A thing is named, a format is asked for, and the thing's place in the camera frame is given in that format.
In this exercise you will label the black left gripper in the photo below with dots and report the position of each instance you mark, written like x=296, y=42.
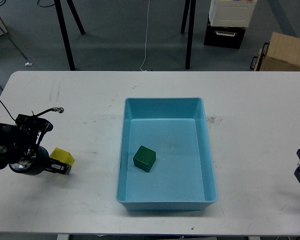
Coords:
x=38, y=163

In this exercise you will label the yellow wooden block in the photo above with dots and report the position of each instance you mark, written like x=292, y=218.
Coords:
x=62, y=156

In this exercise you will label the green wooden block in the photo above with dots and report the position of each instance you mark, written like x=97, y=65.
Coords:
x=144, y=158

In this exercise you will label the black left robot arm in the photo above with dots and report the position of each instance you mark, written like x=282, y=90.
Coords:
x=20, y=148

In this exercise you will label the cardboard box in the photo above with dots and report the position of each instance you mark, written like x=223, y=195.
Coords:
x=283, y=54

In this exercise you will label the black storage box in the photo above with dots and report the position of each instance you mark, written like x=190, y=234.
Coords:
x=224, y=37

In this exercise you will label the white storage box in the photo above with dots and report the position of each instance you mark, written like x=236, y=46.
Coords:
x=231, y=13

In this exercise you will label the light blue plastic bin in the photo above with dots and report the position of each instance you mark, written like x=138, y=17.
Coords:
x=182, y=177

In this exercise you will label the black clips on cardboard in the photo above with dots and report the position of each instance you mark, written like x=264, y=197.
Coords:
x=256, y=61

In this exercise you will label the black table leg pair right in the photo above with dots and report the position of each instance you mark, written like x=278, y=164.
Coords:
x=188, y=17

